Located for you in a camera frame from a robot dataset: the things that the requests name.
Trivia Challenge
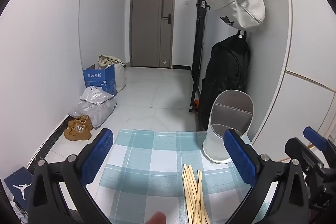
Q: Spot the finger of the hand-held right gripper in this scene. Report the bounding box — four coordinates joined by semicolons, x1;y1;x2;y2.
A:
303;126;332;159
285;136;325;175

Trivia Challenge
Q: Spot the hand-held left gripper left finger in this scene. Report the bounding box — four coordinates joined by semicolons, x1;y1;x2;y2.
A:
28;128;114;224

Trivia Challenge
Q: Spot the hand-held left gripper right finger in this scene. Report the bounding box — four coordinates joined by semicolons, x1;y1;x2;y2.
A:
223;129;311;224

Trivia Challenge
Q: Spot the white plastic utensil holder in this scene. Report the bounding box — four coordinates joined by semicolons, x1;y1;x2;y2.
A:
203;90;255;164

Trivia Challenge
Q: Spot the pile of wooden chopsticks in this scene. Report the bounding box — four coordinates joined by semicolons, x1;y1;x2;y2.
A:
182;164;211;224

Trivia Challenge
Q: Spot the person's left hand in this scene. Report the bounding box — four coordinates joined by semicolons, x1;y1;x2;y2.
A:
146;211;167;224

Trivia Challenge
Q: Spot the brown shoe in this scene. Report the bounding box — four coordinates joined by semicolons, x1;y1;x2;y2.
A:
64;124;92;141
68;115;93;130

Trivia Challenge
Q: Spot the grey plastic parcel bag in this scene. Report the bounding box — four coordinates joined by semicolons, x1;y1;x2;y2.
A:
68;101;117;129
79;86;116;107

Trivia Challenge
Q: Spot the teal checked tablecloth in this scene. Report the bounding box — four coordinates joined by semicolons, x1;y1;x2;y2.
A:
89;129;279;224

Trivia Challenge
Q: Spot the blue cardboard box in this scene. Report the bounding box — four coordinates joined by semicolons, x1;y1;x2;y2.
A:
83;63;117;96

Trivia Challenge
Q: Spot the white bag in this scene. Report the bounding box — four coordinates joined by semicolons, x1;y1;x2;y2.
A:
114;63;127;92

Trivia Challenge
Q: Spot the navy shoe box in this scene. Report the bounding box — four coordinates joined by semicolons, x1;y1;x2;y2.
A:
3;167;35;201

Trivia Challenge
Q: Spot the black backpack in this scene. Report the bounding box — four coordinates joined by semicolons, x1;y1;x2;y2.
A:
199;34;250;131

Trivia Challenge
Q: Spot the beige cloth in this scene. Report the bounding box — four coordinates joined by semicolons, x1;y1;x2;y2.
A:
98;55;124;69

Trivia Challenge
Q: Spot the white wardrobe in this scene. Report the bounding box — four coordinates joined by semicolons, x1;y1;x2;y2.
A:
251;0;336;151

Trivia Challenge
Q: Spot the grey door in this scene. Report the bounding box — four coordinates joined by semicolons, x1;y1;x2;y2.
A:
131;0;176;68

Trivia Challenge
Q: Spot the cream canvas bag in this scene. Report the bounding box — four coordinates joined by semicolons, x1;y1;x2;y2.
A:
201;0;266;33

